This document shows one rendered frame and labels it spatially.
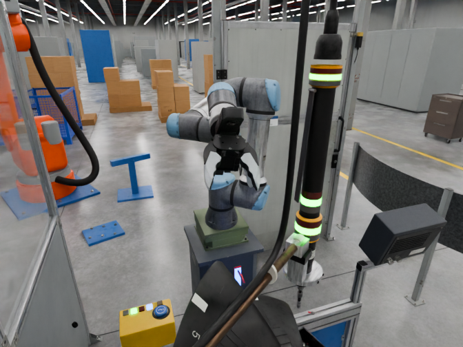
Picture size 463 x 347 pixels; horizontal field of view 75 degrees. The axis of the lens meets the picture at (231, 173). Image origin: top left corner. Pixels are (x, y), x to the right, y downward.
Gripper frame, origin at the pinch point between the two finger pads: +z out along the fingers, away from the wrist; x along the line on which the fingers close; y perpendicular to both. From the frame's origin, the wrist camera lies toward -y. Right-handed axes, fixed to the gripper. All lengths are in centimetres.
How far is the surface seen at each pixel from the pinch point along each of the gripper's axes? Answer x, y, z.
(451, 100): -503, 231, -428
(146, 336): 19, 58, 10
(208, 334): 6.6, -8.1, 28.6
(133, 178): 74, 261, -233
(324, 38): -8.2, -28.3, -0.9
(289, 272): -9.2, 5.5, 15.7
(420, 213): -82, 42, -24
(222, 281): 1.7, 13.6, 13.5
